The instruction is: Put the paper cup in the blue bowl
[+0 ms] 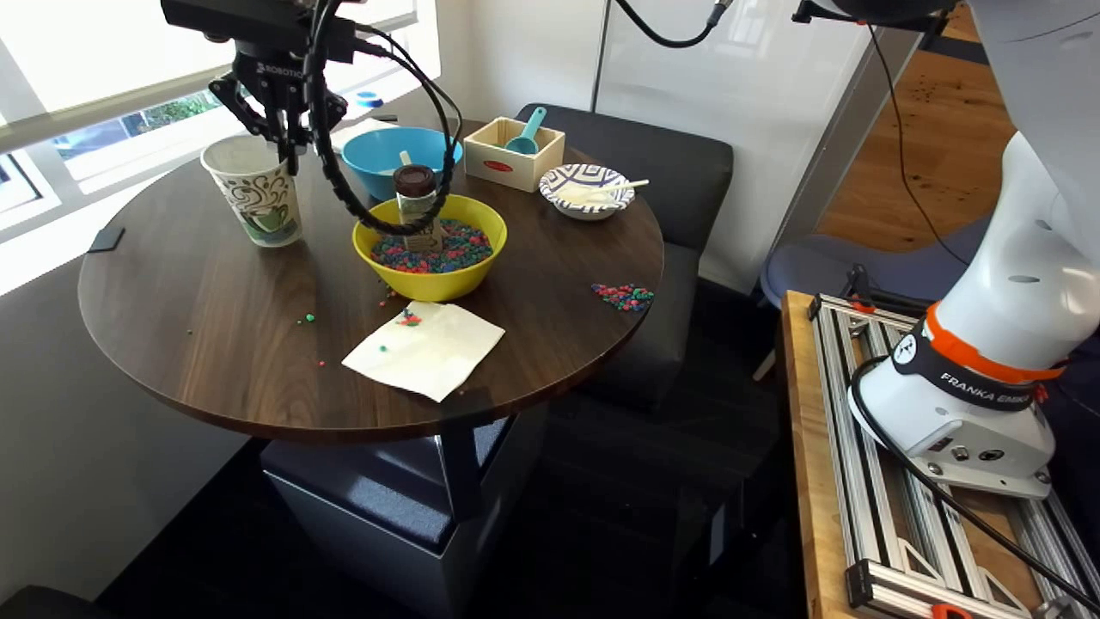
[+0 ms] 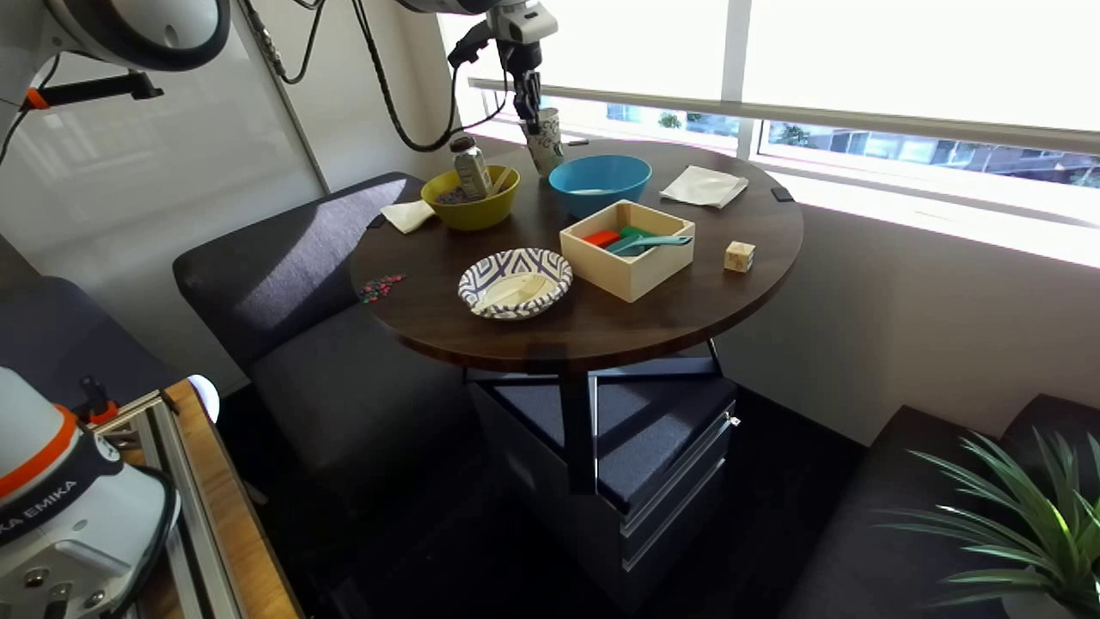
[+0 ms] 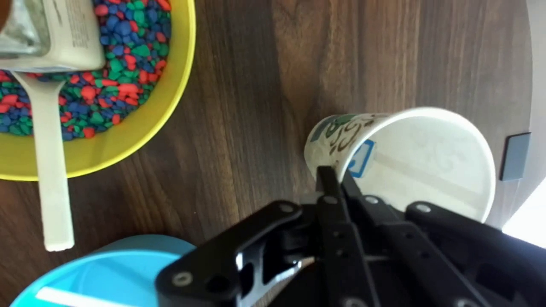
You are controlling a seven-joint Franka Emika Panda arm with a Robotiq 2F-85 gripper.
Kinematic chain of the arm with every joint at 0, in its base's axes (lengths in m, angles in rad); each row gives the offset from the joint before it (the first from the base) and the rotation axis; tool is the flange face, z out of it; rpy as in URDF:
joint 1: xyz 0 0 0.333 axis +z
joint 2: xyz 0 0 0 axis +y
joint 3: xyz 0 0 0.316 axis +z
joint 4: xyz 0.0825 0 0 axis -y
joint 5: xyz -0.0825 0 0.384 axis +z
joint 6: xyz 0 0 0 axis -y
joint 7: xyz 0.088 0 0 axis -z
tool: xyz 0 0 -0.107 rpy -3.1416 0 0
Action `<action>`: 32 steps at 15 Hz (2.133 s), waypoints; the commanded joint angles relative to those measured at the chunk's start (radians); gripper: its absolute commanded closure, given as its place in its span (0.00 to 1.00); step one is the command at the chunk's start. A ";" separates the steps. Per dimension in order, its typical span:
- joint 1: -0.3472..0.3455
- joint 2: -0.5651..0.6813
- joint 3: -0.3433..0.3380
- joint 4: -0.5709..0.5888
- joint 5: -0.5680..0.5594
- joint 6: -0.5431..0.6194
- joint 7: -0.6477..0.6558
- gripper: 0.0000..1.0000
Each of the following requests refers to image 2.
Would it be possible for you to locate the grey drawer cabinet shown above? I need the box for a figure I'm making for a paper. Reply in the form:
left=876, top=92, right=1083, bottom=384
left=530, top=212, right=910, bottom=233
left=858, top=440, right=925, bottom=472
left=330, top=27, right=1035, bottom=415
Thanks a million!
left=463, top=339, right=743, bottom=613

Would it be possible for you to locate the teal plastic spoon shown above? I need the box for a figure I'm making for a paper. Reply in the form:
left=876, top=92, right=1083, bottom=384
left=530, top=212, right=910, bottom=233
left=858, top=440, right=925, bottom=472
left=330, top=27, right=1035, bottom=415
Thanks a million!
left=605, top=231, right=695, bottom=256

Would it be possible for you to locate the square wooden box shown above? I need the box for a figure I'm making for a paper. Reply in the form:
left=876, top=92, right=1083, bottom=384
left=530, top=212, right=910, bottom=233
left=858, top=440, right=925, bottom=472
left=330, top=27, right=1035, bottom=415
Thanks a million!
left=556, top=196, right=698, bottom=306

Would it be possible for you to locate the blue bowl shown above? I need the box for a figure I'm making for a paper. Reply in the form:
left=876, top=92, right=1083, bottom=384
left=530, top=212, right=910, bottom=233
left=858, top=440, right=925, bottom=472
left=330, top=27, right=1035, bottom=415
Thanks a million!
left=547, top=151, right=658, bottom=221

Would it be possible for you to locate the yellow bowl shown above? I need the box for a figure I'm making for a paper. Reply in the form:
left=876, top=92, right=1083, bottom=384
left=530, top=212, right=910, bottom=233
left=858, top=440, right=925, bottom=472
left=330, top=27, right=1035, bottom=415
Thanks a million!
left=418, top=160, right=526, bottom=233

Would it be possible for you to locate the white window blind rail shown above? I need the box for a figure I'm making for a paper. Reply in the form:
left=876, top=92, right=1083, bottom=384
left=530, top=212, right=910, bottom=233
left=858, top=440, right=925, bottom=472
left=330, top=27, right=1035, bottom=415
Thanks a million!
left=467, top=75, right=1100, bottom=157

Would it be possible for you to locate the small wooden cube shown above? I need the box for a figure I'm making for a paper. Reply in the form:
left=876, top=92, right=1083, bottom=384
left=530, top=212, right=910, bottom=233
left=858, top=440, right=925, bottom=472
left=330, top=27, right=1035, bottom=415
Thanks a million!
left=724, top=236, right=759, bottom=274

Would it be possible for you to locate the black table leg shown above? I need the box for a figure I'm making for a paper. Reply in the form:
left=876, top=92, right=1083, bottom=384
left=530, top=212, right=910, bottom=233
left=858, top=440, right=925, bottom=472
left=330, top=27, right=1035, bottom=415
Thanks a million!
left=556, top=368, right=602, bottom=499

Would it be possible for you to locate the folded white napkin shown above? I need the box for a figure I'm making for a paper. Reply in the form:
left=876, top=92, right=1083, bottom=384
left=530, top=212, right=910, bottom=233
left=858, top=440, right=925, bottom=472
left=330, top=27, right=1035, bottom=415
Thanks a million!
left=658, top=160, right=753, bottom=212

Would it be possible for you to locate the white round cap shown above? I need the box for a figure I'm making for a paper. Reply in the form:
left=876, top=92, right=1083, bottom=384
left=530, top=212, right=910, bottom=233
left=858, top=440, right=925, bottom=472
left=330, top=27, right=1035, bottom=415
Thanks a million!
left=186, top=372, right=224, bottom=425

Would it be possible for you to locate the small pile of colourful candy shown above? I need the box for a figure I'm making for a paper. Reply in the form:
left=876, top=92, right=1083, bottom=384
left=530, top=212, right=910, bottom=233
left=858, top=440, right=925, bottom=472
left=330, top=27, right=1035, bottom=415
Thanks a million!
left=363, top=270, right=411, bottom=302

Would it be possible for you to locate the shaker bottle with dark lid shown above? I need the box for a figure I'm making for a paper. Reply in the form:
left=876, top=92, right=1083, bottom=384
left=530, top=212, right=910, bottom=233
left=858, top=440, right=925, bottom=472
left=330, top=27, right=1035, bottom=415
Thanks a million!
left=449, top=135, right=494, bottom=201

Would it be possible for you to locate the aluminium profile frame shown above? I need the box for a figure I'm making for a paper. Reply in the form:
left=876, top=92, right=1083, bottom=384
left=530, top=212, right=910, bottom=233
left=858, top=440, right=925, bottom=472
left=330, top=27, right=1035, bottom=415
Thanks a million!
left=101, top=387, right=250, bottom=619

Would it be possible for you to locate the black upholstered seat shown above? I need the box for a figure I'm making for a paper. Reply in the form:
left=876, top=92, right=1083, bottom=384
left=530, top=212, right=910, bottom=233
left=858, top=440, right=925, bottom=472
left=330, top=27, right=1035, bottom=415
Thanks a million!
left=780, top=392, right=1100, bottom=619

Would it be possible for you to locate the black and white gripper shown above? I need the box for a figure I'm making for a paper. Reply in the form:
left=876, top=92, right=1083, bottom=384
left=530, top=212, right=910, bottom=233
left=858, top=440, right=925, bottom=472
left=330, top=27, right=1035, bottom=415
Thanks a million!
left=491, top=0, right=563, bottom=135

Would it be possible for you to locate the white napkin with candy bits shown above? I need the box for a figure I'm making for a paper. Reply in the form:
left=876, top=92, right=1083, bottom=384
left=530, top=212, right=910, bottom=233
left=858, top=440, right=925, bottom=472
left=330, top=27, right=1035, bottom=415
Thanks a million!
left=377, top=196, right=440, bottom=236

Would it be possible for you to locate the thick black cable conduit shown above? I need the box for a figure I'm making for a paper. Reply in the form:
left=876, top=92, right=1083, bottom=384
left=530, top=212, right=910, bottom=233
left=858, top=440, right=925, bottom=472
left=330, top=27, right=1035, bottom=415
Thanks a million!
left=347, top=0, right=512, bottom=154

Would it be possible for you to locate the dark upholstered sofa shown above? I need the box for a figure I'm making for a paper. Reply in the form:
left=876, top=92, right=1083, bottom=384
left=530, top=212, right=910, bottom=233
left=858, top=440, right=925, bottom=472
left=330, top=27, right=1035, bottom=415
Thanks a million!
left=170, top=169, right=485, bottom=510

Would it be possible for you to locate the green potted plant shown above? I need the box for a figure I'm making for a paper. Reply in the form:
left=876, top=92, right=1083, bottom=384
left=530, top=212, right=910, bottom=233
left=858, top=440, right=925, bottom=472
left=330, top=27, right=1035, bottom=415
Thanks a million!
left=882, top=425, right=1100, bottom=619

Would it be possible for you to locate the printed paper cup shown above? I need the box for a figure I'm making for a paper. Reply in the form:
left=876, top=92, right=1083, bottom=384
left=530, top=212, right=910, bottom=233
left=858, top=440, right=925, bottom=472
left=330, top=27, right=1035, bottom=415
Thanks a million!
left=522, top=104, right=567, bottom=175

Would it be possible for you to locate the black white patterned plate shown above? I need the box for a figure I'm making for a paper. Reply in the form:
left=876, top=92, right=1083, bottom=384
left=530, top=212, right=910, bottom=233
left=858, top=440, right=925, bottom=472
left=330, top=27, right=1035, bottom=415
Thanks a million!
left=454, top=243, right=579, bottom=324

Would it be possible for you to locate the wooden workbench top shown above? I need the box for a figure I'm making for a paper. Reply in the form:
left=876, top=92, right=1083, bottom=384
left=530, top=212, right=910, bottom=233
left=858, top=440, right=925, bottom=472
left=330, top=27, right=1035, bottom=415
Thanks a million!
left=160, top=379, right=302, bottom=619

